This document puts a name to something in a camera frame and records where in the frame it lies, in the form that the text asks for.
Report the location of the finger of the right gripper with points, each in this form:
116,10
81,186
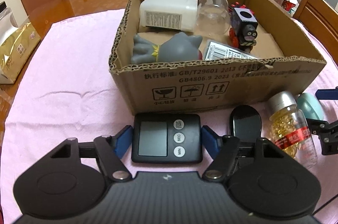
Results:
318,124
327,94

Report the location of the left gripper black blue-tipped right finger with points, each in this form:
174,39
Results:
223,151

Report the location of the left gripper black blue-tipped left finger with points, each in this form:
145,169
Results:
110,150

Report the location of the black digital timer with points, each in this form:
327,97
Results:
167,138

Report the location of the clear plastic refill case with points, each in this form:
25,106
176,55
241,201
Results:
218,51

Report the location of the dark blue toy train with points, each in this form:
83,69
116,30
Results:
243,31

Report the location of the mint green round object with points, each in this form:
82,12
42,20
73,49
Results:
310,106

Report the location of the black glossy oval case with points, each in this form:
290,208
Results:
245,123

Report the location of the bottle of golden capsules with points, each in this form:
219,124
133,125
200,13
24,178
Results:
289,129

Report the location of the pink tablecloth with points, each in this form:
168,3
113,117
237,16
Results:
67,91

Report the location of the wooden chair right side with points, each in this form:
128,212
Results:
321,20

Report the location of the brown cardboard box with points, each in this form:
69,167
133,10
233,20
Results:
288,61

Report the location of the clear plastic jar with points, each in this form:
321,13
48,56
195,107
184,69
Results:
213,18

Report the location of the gold foil bag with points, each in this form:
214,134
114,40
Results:
15,51

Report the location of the white plastic box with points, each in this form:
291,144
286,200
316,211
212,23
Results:
169,14

